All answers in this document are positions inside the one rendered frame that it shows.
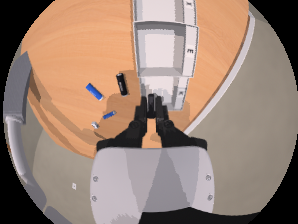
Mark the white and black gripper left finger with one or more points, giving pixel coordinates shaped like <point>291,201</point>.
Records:
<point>136,130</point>

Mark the white rack of bins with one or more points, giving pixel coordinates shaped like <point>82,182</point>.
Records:
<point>160,45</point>

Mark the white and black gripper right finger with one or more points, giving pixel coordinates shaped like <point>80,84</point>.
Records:
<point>171,135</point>

